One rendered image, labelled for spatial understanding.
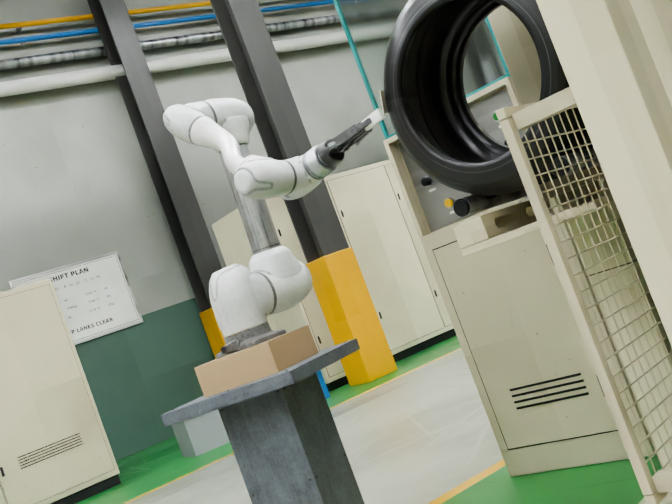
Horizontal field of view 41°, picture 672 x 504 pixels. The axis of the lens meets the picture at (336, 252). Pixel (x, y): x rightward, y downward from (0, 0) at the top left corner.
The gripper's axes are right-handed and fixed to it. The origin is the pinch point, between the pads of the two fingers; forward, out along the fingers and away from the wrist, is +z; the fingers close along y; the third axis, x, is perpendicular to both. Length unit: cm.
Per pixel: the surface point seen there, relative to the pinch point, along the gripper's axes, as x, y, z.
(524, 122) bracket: 36, -60, 69
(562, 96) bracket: 36, -60, 77
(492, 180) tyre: 33.7, -11.1, 30.1
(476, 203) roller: 35.8, -7.9, 21.3
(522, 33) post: -1.1, 25.1, 38.1
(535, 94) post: 14.6, 25.1, 32.9
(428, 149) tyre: 18.7, -11.9, 18.9
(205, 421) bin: 32, 255, -468
